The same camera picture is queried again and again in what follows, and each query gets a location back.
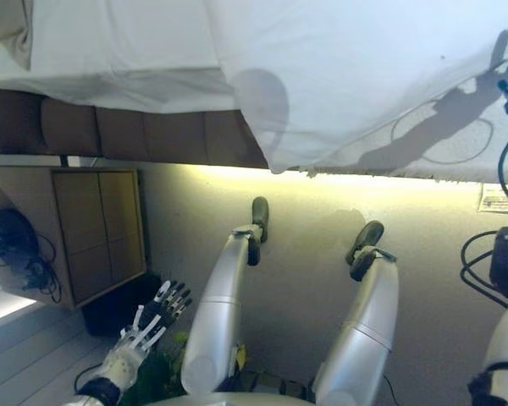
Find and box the pale grey area rug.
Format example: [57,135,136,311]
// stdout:
[477,182,508,213]

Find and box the green potted plant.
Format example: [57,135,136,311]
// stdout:
[121,331,247,406]

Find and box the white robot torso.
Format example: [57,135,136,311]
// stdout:
[147,391,319,406]

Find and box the right robot arm with cables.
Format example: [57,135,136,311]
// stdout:
[460,124,508,310]

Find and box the beige fringed bedspread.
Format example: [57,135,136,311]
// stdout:
[295,118,508,188]

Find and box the large beige pillow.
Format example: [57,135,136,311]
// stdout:
[0,0,36,72]

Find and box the brown upholstered bed frame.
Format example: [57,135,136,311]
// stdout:
[0,83,273,171]

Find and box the white sheeted mattress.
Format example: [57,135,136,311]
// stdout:
[0,0,247,116]

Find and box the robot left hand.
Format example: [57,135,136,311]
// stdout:
[119,278,195,353]

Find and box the black device with cables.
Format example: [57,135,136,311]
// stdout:
[0,208,64,305]

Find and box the silver robot right leg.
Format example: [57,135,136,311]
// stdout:
[314,219,402,406]

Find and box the light wooden nightstand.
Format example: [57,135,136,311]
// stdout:
[0,167,149,310]

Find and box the white duvet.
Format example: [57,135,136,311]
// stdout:
[202,0,508,175]

